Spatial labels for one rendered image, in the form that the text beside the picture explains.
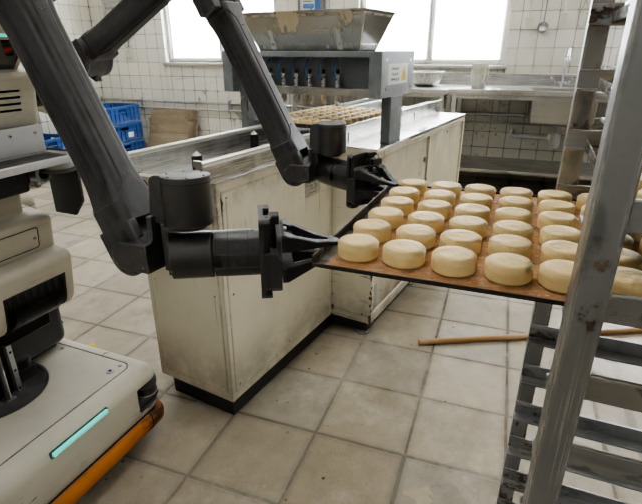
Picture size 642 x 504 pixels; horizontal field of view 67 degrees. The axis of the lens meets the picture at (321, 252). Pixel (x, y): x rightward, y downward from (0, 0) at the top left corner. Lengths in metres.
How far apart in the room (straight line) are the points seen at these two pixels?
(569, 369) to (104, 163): 0.55
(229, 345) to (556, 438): 1.20
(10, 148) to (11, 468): 0.74
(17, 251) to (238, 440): 0.89
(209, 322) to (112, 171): 1.04
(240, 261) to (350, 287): 1.54
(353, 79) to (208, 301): 1.00
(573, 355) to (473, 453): 1.25
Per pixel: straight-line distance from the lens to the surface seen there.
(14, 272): 1.29
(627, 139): 0.45
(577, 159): 0.91
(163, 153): 1.67
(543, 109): 4.51
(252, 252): 0.58
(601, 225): 0.47
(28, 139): 1.28
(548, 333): 1.02
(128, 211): 0.63
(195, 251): 0.58
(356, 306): 2.13
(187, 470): 1.68
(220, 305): 1.55
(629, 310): 0.53
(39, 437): 1.50
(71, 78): 0.67
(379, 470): 1.64
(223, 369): 1.68
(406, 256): 0.56
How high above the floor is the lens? 1.18
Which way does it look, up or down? 23 degrees down
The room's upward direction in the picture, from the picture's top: straight up
